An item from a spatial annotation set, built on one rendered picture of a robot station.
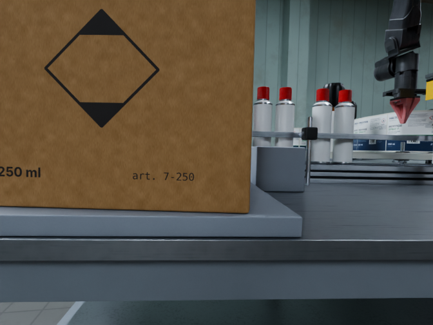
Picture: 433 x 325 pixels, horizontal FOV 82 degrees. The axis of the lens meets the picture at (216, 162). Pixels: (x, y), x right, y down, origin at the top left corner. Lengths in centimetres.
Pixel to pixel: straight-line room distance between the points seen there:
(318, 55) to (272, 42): 75
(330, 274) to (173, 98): 25
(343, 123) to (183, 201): 60
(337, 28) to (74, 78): 452
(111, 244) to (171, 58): 18
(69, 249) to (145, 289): 9
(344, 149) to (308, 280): 51
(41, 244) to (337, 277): 30
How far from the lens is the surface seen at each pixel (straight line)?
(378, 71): 104
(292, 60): 390
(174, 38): 26
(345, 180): 74
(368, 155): 87
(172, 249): 24
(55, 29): 31
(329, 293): 34
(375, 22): 510
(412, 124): 113
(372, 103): 476
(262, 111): 69
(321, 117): 74
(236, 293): 31
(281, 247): 25
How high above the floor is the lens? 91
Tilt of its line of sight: 3 degrees down
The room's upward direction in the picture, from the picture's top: 1 degrees clockwise
